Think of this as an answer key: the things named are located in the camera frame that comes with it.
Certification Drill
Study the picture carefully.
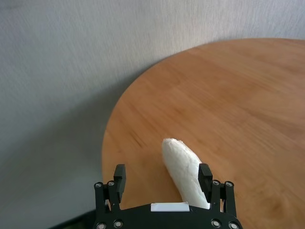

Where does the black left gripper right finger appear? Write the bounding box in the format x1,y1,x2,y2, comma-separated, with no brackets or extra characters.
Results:
197,163,237,215

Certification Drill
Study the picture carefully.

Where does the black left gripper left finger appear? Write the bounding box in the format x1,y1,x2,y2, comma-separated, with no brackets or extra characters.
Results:
93,164,127,216

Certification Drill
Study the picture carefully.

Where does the white sandbag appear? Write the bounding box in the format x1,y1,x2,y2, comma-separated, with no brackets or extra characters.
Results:
162,137,212,209

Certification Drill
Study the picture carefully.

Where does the black baseboard strip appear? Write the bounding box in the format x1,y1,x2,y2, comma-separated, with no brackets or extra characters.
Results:
53,209,95,229

